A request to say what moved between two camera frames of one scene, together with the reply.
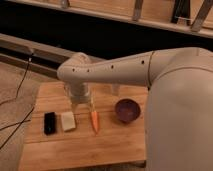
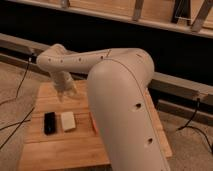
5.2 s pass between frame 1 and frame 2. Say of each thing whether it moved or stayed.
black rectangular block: stayed
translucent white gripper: moved
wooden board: stayed
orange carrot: stayed
